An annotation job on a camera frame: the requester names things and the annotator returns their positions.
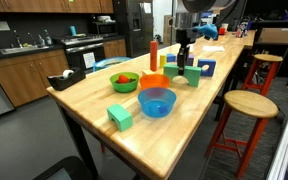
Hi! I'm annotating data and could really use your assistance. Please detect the large green arch block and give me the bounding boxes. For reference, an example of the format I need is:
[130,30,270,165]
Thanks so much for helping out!
[163,64,201,87]

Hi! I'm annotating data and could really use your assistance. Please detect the near wooden stool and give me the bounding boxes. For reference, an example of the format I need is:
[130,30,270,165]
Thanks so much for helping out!
[205,90,278,178]

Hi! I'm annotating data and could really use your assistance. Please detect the green plastic bowl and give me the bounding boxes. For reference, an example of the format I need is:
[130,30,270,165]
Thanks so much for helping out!
[110,72,139,93]

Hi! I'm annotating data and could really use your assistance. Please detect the microwave oven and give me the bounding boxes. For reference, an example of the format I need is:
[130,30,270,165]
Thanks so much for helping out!
[89,22,118,37]

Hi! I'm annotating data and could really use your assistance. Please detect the far wooden stool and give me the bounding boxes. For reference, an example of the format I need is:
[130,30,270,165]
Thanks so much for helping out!
[242,54,283,96]

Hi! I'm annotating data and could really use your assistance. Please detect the small green arch block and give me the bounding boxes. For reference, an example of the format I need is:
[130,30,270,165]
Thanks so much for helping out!
[107,104,133,132]

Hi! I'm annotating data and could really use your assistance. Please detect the red cylinder block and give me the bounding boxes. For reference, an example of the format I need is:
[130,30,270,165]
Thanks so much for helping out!
[150,41,158,71]

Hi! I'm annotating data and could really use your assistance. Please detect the yellow cylinder block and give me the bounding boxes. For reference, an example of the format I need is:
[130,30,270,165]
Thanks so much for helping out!
[160,55,167,68]

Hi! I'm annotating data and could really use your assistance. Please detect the red toy fruit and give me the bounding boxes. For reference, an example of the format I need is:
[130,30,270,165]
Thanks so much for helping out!
[118,75,129,84]

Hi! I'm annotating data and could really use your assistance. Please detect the blue bin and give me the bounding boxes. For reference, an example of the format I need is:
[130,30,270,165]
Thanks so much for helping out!
[93,56,130,71]

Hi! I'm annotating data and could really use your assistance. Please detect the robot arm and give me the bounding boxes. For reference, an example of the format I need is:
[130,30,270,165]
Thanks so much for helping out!
[174,0,239,75]

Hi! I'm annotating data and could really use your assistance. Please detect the blue cube in bowl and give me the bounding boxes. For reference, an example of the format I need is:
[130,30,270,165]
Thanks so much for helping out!
[158,105,168,113]

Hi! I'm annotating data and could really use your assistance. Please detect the blue block with hole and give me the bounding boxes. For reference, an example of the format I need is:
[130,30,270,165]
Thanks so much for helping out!
[197,59,216,77]

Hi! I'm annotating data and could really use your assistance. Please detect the black oven stove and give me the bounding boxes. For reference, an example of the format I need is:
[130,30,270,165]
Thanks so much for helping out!
[52,34,105,71]

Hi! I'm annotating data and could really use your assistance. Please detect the purple block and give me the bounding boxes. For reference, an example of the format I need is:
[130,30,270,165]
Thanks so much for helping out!
[186,54,194,66]

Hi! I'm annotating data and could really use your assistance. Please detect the kitchen sink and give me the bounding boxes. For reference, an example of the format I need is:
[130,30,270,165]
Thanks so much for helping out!
[0,46,50,55]

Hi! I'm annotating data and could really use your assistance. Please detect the blue plastic bowl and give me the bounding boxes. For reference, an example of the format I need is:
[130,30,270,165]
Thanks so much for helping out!
[138,88,177,118]

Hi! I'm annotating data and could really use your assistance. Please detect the stainless steel refrigerator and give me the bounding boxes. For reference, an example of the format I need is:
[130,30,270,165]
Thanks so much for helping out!
[112,0,153,57]

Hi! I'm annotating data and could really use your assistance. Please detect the wooden stool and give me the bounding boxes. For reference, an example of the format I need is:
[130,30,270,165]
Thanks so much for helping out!
[205,90,278,178]
[242,54,283,96]

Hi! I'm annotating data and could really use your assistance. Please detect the black tape dispenser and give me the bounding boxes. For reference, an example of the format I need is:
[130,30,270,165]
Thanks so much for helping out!
[47,67,86,91]

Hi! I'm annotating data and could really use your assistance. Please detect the small blue block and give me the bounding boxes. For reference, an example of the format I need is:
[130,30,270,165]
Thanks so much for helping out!
[166,54,176,62]

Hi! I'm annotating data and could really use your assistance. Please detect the wooden base cabinets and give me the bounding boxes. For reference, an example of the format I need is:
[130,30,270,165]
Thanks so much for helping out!
[0,49,68,107]

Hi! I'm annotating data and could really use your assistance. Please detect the orange plastic bowl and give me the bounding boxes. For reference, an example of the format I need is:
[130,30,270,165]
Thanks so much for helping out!
[140,74,170,89]

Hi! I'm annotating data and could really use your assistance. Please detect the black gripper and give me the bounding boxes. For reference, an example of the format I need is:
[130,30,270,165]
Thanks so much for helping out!
[176,29,198,75]

